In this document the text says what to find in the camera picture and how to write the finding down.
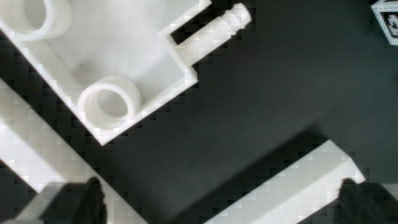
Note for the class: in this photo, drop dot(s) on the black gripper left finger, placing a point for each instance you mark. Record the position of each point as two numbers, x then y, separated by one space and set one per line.
80 205

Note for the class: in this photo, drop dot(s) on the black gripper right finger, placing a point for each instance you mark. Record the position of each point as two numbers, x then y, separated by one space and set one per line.
368 204

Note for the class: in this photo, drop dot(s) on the white chair seat plate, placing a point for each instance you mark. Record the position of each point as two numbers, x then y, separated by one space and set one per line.
98 45

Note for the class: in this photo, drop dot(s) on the white tagged chair nut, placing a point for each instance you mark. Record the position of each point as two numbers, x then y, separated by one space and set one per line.
384 8

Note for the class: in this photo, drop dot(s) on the white U-shaped fence frame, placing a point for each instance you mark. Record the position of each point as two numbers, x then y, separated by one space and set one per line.
281 202

